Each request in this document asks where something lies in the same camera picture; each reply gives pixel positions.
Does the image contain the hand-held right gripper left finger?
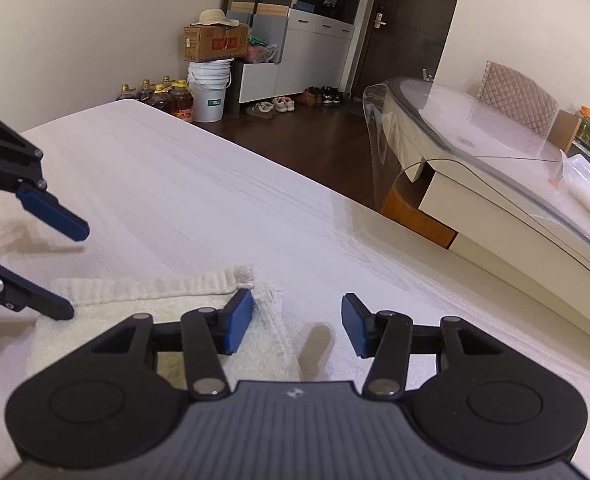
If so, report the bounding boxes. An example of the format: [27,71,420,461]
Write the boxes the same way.
[82,288,253,402]

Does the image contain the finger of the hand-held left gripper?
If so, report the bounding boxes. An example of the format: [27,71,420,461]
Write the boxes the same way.
[0,105,90,242]
[0,261,75,326]

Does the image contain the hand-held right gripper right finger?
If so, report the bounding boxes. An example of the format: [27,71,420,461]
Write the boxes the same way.
[341,294,510,402]

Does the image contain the cream towel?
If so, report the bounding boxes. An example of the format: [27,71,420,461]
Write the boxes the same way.
[28,263,303,393]

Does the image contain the white dining table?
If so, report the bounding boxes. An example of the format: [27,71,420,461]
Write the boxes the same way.
[362,76,590,293]

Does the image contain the white plastic bucket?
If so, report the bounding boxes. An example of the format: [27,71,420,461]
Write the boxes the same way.
[187,58,234,123]

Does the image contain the black shoes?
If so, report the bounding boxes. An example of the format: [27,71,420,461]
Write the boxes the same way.
[318,86,345,107]

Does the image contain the brown cardboard box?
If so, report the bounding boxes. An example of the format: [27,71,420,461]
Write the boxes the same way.
[183,23,250,63]

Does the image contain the clear plastic table cover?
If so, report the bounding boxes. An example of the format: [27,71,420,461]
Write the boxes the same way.
[362,76,590,281]

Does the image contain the beige straw hat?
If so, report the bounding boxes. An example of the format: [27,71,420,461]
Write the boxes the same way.
[191,8,240,28]

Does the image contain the pink plastic bag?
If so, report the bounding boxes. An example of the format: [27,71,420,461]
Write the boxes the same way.
[246,35,281,66]

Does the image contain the white and dark cabinet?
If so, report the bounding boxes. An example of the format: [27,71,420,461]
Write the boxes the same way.
[223,0,383,117]

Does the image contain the beige quilted chair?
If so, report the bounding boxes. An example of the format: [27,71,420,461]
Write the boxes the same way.
[477,60,560,139]

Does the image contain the small brown box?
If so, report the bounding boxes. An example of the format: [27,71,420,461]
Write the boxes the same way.
[547,110,584,154]

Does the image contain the dark brown door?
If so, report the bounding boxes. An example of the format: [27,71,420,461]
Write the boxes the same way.
[350,0,468,102]

